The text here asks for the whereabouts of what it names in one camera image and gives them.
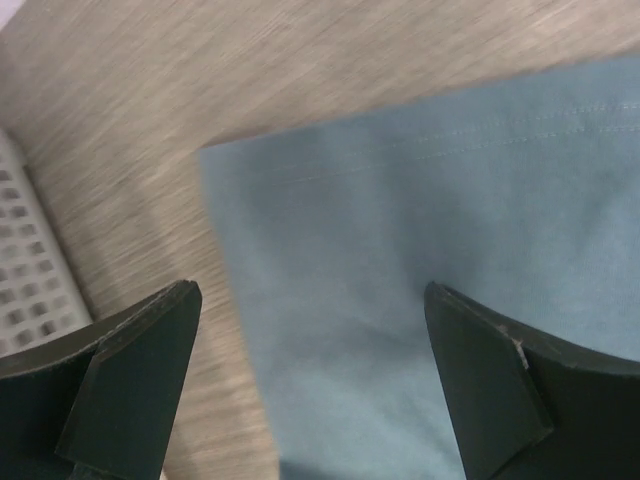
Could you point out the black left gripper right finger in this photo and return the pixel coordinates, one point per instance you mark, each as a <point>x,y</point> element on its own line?
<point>525,404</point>

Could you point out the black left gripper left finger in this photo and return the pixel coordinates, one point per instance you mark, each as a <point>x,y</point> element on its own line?
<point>100,403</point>

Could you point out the grey-blue t shirt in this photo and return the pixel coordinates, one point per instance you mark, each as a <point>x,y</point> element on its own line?
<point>522,195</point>

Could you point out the white perforated plastic basket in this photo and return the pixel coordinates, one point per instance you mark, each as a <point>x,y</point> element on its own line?
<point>40,299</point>

